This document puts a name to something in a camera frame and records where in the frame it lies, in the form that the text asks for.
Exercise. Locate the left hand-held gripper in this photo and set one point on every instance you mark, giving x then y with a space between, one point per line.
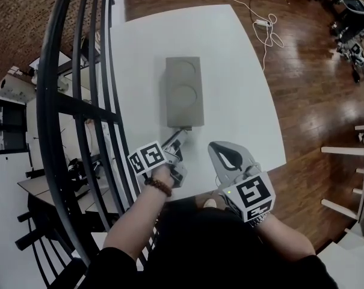
148 156

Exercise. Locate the white wooden rack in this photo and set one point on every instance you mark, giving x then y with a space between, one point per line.
341 150

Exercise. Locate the person's right forearm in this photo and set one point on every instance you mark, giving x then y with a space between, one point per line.
284 239

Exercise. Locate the person's black clothing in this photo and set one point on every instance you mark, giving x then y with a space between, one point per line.
205 251

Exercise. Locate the black metal railing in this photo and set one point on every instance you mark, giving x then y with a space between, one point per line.
46 101

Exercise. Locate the person's left forearm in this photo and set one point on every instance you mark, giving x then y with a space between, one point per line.
130 221

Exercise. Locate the grey desk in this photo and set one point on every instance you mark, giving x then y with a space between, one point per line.
34 185

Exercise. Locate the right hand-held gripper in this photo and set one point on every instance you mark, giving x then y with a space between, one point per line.
251 194

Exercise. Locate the black chair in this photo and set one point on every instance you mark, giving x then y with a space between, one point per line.
34 236

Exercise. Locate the black and white device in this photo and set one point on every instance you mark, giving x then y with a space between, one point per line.
76 170

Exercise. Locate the white cardboard box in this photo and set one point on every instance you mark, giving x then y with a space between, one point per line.
13 89

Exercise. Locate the white power strip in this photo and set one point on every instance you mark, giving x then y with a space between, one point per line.
262 22

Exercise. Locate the person's left hand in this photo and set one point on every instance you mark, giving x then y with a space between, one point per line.
163 173

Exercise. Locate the black framed window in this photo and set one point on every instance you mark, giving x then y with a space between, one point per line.
7 125

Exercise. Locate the metal wrist watch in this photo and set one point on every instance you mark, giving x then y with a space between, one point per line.
260 219

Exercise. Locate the small grey box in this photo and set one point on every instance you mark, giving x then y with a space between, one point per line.
183 92

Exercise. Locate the person's right white shoe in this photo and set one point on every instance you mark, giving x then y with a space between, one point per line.
210 203

